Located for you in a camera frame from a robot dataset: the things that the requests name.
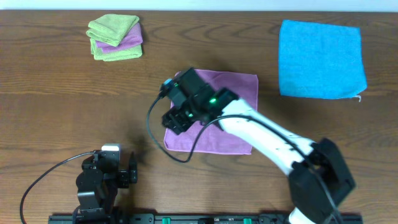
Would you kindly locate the blue microfiber cloth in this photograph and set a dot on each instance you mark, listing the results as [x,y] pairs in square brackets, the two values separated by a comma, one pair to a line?
[320,61]

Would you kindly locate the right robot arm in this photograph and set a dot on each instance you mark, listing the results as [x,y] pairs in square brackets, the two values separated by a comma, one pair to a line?
[318,176]

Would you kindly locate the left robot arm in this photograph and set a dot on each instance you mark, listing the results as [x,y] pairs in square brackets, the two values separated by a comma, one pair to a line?
[98,186]

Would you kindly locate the bottom folded green cloth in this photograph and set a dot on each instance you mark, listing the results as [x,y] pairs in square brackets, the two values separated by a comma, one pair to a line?
[131,53]

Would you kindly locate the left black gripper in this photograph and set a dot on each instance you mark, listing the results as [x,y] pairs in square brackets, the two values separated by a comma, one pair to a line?
[123,178]

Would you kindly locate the purple microfiber cloth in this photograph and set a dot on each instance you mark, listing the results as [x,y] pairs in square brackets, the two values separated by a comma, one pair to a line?
[213,140]

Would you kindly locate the folded green cloth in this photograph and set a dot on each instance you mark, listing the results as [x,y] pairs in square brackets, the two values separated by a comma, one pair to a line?
[111,28]
[131,53]

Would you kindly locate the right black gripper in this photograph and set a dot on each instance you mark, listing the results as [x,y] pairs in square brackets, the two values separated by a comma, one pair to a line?
[175,118]

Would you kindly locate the top folded green cloth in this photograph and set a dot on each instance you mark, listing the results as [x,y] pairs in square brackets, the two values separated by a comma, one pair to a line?
[111,28]

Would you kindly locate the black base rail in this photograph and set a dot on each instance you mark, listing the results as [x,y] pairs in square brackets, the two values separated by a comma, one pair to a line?
[148,218]

